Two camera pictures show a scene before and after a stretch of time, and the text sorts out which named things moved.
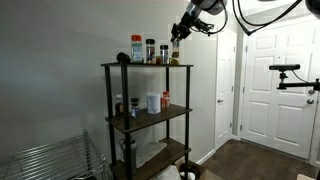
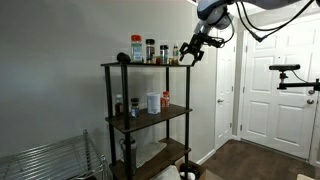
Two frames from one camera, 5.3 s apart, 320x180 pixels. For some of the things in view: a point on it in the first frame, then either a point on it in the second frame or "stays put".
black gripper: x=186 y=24 to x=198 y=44
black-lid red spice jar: x=150 y=51 stays put
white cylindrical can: x=154 y=103 stays put
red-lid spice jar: x=136 y=48 stays put
